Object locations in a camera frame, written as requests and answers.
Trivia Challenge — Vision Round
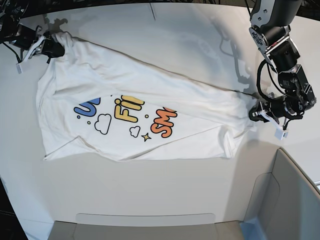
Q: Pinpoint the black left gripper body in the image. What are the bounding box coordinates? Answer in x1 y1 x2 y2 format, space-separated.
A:
257 92 304 131

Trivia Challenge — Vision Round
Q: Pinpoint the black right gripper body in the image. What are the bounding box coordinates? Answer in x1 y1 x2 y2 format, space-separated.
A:
21 25 54 62

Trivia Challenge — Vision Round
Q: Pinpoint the white printed t-shirt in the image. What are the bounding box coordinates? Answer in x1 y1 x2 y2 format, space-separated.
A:
36 32 256 162

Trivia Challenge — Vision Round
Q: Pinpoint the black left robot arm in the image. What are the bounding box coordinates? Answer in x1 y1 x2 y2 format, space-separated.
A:
249 0 317 132

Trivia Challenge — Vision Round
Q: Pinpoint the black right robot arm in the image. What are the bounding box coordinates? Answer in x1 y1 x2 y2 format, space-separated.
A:
0 0 65 66

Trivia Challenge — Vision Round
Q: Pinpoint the grey cardboard box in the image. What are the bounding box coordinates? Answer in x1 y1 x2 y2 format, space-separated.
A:
49 148 320 240

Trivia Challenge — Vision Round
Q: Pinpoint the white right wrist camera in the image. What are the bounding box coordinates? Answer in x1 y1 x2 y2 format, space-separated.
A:
16 63 23 74

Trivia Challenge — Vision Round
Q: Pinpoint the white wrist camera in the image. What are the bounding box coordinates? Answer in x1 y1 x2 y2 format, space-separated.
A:
16 63 23 74
274 128 289 141

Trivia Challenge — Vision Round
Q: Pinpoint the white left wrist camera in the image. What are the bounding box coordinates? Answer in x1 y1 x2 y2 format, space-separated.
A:
274 128 289 141

